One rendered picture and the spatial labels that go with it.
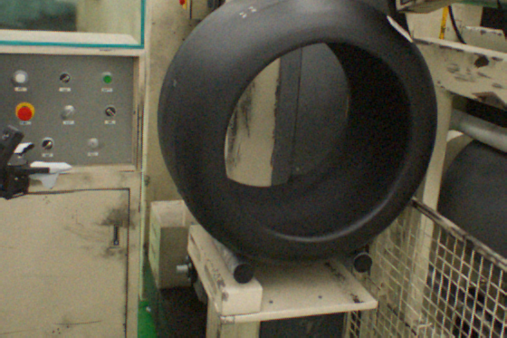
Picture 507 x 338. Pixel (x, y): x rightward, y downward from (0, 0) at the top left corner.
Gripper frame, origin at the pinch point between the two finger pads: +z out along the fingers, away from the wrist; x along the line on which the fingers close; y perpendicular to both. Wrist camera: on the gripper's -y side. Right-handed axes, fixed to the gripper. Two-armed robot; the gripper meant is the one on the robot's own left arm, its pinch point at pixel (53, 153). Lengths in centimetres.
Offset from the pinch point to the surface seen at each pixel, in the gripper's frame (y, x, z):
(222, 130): -23, 47, 3
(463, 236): -5, 85, 43
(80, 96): -2.0, -27.0, 27.8
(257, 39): -40, 47, 8
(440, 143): -10, 63, 82
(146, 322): 113, -39, 84
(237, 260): 8, 50, 11
